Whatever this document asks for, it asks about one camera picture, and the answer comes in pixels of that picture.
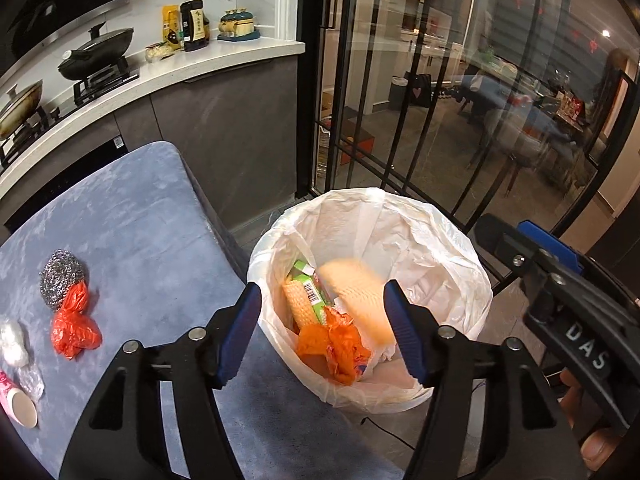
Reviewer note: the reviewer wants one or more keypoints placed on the orange foam fruit net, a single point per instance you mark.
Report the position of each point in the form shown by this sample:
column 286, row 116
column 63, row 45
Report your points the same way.
column 361, row 293

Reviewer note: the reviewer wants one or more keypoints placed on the steel wool scrubber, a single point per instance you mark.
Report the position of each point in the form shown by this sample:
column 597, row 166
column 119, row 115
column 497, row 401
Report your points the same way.
column 61, row 271

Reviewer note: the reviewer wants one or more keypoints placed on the white kitchen countertop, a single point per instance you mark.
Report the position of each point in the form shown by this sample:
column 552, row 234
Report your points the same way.
column 153, row 77

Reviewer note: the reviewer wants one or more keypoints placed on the black gas stove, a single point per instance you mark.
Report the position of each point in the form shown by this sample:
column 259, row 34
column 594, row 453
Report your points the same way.
column 47, row 116

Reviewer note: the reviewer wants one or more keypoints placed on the yellow food packet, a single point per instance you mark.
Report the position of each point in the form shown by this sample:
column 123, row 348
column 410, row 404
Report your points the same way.
column 172, row 26

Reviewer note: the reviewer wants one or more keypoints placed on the red plastic bag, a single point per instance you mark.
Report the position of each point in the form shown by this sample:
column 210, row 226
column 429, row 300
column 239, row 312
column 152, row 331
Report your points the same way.
column 72, row 329

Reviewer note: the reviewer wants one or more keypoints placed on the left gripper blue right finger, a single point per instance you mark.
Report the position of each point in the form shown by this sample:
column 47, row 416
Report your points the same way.
column 412, row 328

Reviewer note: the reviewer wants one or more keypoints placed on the pink white paper cup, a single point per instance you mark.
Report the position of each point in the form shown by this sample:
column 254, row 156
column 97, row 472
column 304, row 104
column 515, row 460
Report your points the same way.
column 17, row 404

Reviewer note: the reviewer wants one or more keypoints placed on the white crumpled plastic bag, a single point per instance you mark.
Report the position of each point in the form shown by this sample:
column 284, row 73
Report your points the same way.
column 12, row 342

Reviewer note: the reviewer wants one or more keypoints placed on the clear crumpled plastic wrap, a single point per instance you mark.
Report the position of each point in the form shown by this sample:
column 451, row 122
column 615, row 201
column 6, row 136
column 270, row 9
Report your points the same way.
column 31, row 381

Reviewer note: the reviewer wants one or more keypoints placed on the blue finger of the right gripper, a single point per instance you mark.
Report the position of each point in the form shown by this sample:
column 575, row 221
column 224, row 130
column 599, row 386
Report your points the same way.
column 566, row 255

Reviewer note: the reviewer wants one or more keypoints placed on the black wok with lid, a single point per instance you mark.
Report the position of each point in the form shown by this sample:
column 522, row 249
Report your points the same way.
column 100, row 51

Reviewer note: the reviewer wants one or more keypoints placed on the beige wok with lid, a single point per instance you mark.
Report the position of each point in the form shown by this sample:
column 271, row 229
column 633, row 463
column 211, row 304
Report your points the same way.
column 21, row 106

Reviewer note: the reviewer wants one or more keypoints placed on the small bowl with garlic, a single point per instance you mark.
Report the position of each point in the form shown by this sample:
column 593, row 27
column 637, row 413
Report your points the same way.
column 157, row 52

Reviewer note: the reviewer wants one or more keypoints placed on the spice jar set on tray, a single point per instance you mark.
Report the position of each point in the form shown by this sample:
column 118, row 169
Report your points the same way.
column 237, row 25

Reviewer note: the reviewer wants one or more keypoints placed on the person's right hand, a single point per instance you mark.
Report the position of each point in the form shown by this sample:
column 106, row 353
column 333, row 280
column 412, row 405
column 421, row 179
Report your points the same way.
column 598, row 442

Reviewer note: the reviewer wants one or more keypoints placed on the orange snack wrapper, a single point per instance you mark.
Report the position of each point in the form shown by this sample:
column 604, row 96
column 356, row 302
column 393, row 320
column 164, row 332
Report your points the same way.
column 334, row 350

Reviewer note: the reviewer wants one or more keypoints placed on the dark soy sauce bottle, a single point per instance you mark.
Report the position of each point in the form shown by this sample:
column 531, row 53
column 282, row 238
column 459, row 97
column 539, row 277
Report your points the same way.
column 194, row 25

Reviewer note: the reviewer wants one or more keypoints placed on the white lined trash bin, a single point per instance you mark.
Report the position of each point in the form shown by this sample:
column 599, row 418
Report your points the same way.
column 398, row 238

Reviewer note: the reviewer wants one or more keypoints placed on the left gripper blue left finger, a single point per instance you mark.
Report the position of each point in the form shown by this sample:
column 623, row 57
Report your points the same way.
column 234, row 326

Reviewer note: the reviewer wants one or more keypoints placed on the green carton in bin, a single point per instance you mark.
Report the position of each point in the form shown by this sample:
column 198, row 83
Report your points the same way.
column 305, row 295

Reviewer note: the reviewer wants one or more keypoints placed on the blue grey table cloth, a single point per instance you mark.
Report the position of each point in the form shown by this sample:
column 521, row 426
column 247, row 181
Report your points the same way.
column 159, row 262

